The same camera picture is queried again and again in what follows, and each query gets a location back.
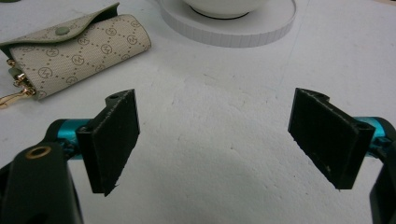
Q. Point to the beige patterned key pouch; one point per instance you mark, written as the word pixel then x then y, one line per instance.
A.
pixel 79 51

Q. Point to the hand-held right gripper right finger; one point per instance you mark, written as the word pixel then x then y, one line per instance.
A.
pixel 327 137

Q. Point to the gold clasp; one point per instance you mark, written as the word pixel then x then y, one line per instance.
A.
pixel 15 90

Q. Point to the white round coaster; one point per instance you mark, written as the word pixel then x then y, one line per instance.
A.
pixel 230 29

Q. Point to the white bowl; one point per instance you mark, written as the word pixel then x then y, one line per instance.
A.
pixel 224 7

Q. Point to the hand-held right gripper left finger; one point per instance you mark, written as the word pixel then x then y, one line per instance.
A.
pixel 109 140

